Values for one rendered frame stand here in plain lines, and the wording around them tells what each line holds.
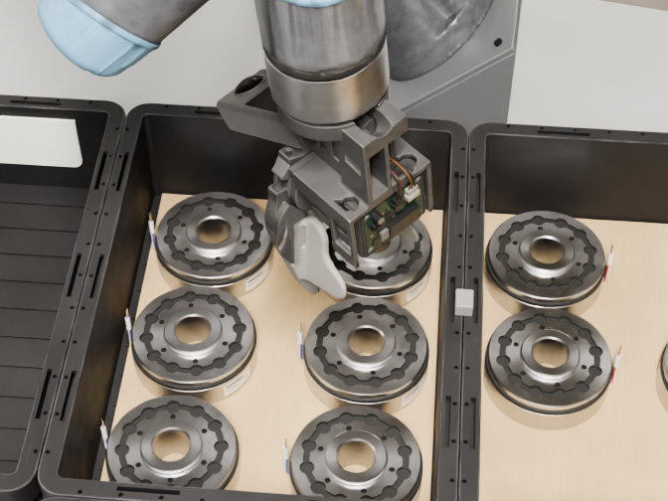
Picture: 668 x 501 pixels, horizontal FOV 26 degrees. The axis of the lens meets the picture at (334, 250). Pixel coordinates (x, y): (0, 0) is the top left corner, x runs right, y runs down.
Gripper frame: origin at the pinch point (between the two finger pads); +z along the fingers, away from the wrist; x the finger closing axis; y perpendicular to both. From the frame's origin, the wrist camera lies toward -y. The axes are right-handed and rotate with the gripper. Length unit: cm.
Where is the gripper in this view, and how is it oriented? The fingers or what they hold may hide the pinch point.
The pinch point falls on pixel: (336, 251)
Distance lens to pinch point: 107.3
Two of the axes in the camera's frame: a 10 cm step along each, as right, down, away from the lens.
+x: 7.5, -5.7, 3.3
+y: 6.5, 5.8, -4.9
